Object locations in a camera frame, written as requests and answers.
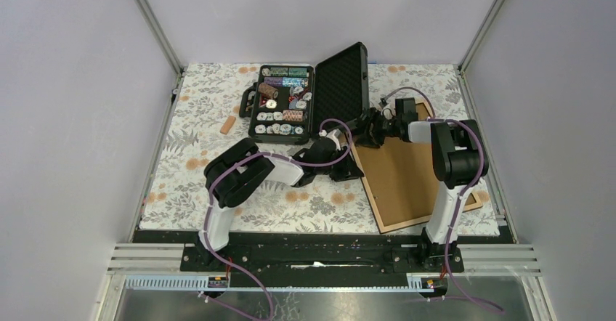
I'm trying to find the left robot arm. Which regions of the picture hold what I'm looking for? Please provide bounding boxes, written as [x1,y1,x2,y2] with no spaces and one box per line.
[197,137,364,271]

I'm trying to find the brown poker chip stack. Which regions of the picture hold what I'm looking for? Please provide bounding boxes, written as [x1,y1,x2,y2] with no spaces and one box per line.
[257,83,279,99]

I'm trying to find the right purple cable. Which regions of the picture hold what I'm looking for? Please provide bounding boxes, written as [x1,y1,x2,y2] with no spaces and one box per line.
[380,86,506,316]

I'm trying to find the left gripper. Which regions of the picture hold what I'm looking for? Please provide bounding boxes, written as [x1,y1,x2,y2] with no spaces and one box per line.
[315,145,363,182]

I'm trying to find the wooden picture frame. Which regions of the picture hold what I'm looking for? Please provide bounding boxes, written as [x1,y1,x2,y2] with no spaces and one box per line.
[339,101,484,235]

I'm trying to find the purple cable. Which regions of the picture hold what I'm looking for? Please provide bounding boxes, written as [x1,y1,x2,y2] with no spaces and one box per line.
[202,118,354,321]
[380,86,506,316]

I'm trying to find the black poker chip case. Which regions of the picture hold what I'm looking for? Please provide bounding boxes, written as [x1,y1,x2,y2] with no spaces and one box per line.
[239,42,370,145]

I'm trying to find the wooden block left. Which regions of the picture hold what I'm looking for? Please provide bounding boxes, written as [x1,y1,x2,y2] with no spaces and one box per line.
[219,115,237,135]

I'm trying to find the brown frame backing board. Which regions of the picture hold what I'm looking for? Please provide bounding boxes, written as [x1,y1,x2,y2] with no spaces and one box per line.
[353,105,479,231]

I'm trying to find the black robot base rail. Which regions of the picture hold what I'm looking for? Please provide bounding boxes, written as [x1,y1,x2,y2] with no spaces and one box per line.
[175,232,446,289]

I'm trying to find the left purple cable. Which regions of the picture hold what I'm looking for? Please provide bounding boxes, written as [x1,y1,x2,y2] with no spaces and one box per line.
[202,118,354,321]

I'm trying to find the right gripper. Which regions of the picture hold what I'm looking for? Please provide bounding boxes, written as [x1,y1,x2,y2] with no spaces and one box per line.
[348,107,401,150]

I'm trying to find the orange poker chip stack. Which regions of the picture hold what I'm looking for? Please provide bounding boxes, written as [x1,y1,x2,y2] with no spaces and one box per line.
[283,110,304,122]

